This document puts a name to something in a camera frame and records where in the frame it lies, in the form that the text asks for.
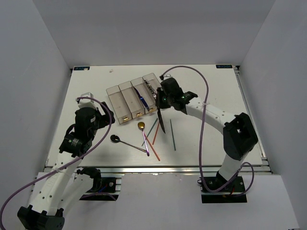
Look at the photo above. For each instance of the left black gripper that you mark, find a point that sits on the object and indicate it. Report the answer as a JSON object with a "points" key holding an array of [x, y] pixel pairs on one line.
{"points": [[105, 118]]}

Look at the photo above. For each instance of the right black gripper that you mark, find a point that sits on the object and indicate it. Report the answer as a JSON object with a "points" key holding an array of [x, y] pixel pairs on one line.
{"points": [[159, 92]]}

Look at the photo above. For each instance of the fork with dark handle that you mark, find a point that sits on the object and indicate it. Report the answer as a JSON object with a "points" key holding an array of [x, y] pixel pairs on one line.
{"points": [[151, 89]]}

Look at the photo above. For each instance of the iridescent blue knife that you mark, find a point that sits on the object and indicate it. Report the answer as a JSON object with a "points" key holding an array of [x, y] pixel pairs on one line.
{"points": [[142, 99]]}

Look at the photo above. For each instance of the black knife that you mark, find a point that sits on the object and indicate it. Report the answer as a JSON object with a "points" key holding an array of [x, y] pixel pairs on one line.
{"points": [[160, 119]]}

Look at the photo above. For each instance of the black spoon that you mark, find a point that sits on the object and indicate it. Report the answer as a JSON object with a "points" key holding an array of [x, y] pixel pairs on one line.
{"points": [[116, 139]]}

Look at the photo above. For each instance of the gold spoon purple handle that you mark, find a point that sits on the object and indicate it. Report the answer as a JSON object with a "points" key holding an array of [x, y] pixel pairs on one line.
{"points": [[141, 126]]}

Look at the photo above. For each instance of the teal chopstick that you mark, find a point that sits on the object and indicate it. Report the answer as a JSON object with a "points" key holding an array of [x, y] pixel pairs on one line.
{"points": [[151, 128], [173, 137]]}

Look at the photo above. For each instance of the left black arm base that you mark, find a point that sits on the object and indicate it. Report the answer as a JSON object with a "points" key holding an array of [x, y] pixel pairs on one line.
{"points": [[105, 188]]}

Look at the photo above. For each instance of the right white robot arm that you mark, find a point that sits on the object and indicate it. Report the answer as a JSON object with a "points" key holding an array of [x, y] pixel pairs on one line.
{"points": [[239, 135]]}

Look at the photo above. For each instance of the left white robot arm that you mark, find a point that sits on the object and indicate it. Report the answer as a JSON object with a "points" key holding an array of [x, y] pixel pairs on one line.
{"points": [[66, 184]]}

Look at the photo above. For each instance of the short orange chopstick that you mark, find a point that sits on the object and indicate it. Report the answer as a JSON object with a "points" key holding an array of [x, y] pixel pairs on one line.
{"points": [[156, 131]]}

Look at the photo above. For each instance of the long orange chopstick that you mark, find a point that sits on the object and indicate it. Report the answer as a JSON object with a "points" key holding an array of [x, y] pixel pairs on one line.
{"points": [[158, 158]]}

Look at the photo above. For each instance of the left blue table label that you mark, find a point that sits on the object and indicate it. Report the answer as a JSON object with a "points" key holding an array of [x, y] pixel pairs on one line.
{"points": [[81, 68]]}

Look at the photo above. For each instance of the blue table label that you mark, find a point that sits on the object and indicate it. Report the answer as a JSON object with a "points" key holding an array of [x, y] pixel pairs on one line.
{"points": [[224, 66], [81, 68]]}

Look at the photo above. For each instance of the right blue table label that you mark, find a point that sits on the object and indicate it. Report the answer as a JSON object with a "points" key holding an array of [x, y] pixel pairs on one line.
{"points": [[224, 66]]}

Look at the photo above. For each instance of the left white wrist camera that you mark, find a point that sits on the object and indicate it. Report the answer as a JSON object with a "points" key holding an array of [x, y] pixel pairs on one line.
{"points": [[85, 101]]}

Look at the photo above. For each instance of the aluminium table rail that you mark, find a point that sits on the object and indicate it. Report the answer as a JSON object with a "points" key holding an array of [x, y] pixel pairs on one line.
{"points": [[246, 169]]}

